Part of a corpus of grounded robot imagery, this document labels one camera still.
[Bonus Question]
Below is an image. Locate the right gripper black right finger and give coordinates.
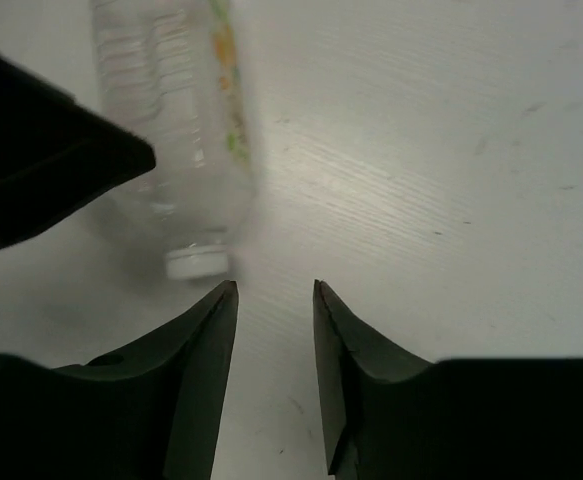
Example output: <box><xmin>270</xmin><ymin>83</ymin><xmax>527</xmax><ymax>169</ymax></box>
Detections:
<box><xmin>313</xmin><ymin>281</ymin><xmax>583</xmax><ymax>479</ymax></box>

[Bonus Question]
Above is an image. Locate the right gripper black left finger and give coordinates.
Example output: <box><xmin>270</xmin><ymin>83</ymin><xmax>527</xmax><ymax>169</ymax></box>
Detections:
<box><xmin>0</xmin><ymin>281</ymin><xmax>239</xmax><ymax>479</ymax></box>

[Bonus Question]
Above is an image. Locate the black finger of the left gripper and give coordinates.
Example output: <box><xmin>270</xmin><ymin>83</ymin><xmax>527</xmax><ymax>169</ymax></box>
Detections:
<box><xmin>0</xmin><ymin>55</ymin><xmax>156</xmax><ymax>250</ymax></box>

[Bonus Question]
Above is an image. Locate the white cap large clear bottle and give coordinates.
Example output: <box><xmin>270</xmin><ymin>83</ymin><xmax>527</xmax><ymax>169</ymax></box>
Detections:
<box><xmin>91</xmin><ymin>1</ymin><xmax>254</xmax><ymax>280</ymax></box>

